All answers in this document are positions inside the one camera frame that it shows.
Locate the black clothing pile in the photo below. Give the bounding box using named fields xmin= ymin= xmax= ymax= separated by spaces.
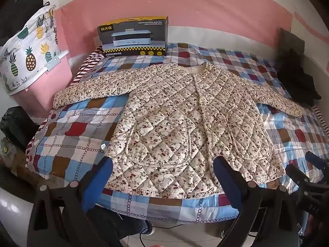
xmin=276 ymin=48 xmax=322 ymax=106

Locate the checkered bed sheet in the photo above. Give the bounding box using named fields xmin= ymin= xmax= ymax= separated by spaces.
xmin=26 ymin=42 xmax=329 ymax=224

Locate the dark grey pillow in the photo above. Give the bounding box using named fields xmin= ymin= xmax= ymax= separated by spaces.
xmin=279 ymin=28 xmax=305 ymax=57

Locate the black appliance carton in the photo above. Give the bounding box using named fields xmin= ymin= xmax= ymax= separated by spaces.
xmin=97 ymin=16 xmax=169 ymax=56

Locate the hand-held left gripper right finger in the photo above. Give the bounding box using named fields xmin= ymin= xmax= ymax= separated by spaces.
xmin=213 ymin=156 xmax=300 ymax=247

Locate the black bag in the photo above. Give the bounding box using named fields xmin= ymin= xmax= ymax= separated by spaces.
xmin=0 ymin=106 xmax=39 ymax=150

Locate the black floor cable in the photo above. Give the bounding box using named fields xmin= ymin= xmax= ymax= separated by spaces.
xmin=139 ymin=223 xmax=187 ymax=247

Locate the pink storage box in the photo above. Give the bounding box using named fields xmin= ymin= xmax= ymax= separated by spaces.
xmin=12 ymin=51 xmax=74 ymax=117

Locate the pineapple print fabric bag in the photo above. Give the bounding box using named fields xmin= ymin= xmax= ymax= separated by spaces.
xmin=0 ymin=4 xmax=70 ymax=96

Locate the floral quilted jacket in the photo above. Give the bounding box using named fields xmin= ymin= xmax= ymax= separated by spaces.
xmin=53 ymin=62 xmax=304 ymax=202

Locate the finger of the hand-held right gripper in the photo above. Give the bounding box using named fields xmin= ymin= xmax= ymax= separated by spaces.
xmin=285 ymin=164 xmax=313 ymax=194
xmin=305 ymin=151 xmax=329 ymax=172

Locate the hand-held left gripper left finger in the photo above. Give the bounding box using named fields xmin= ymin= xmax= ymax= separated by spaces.
xmin=27 ymin=156 xmax=124 ymax=247

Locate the person's leg in jeans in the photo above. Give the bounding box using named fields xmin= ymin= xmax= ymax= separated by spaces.
xmin=87 ymin=206 xmax=156 ymax=247

